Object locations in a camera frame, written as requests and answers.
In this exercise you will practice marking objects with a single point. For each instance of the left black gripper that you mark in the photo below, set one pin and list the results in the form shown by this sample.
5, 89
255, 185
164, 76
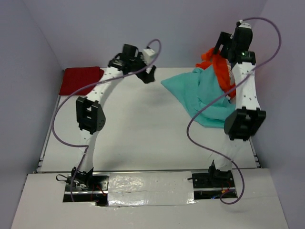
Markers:
146, 77

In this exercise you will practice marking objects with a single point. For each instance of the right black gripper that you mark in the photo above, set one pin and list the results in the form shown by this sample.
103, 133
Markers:
224, 39

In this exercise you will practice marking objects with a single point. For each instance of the orange t shirt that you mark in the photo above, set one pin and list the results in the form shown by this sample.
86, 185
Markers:
220, 68

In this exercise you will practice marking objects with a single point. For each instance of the teal t shirt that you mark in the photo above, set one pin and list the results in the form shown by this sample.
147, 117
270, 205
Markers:
195, 90

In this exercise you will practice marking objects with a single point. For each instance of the dark red t shirt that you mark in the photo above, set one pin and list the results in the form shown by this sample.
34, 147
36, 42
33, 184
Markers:
78, 77

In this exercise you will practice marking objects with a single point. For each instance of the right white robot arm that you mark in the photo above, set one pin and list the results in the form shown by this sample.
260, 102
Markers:
247, 117

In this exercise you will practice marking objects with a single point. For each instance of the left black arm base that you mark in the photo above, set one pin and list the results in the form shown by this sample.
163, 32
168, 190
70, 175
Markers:
85, 188

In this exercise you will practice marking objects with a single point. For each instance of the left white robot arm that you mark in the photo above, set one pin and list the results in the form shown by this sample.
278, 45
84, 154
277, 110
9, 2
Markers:
89, 109

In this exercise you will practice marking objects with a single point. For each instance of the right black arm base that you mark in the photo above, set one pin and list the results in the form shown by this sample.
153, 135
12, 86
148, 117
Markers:
212, 184

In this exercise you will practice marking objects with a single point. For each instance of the white laundry basket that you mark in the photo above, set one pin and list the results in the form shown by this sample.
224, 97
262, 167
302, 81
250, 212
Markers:
231, 75

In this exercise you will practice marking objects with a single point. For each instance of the shiny taped white panel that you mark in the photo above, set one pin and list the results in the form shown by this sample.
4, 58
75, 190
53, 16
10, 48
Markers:
150, 189

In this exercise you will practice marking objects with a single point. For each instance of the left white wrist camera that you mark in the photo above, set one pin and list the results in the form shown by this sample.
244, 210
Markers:
148, 55

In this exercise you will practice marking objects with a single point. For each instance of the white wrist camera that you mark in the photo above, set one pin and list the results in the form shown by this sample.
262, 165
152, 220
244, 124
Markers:
243, 24
148, 55

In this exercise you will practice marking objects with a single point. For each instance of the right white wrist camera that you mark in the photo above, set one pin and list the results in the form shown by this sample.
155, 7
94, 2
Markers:
243, 24

